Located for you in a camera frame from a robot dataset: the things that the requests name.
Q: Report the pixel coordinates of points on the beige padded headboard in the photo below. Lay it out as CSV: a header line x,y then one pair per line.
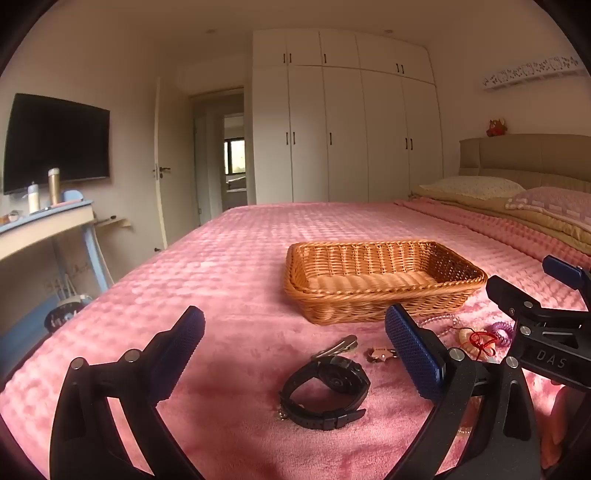
x,y
526,157

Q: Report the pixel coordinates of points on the white bottle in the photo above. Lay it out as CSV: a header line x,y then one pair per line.
x,y
33,198

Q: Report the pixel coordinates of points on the black wrist watch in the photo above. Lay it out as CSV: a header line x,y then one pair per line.
x,y
323,383

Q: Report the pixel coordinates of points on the red plush toy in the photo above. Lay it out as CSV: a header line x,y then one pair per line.
x,y
496,128

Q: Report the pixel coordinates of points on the window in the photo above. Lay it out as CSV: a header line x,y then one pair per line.
x,y
233,157

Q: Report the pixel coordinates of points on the white carved wall shelf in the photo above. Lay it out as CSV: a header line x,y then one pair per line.
x,y
531,74

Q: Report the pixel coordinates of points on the gold thermos bottle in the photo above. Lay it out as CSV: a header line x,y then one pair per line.
x,y
54,187

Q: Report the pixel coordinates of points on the black wall television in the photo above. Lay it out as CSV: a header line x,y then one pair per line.
x,y
55,143

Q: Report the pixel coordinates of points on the woven wicker basket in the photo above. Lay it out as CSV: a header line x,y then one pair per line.
x,y
378,281

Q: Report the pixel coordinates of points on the pink patterned pillow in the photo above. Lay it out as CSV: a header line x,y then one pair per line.
x,y
554,201

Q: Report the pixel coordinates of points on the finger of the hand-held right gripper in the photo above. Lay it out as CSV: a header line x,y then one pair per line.
x,y
510,297
565,272

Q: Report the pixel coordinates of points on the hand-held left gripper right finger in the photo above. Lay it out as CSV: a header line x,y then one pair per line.
x,y
413,350

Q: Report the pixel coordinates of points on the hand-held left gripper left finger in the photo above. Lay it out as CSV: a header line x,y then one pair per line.
x,y
181,350

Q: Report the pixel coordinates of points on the blue and white desk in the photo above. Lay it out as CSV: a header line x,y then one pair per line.
x,y
46,226

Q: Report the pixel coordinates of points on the cream patterned pillow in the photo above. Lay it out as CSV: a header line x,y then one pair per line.
x,y
471,187

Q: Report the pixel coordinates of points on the white door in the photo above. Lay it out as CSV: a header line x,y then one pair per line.
x,y
161,161

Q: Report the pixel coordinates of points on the small wooden wall shelf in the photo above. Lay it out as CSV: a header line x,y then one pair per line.
x,y
115,222

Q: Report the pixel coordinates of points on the pink fleece blanket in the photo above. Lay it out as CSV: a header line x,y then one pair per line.
x,y
221,286

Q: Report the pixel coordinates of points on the beige quilt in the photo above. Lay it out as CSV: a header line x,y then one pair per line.
x,y
531,221

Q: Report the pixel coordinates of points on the white wardrobe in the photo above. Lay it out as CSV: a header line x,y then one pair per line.
x,y
341,129

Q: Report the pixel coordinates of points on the metal hair clip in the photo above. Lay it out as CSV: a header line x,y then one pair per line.
x,y
337,346

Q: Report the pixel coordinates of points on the person's right hand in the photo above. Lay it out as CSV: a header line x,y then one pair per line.
x,y
565,424

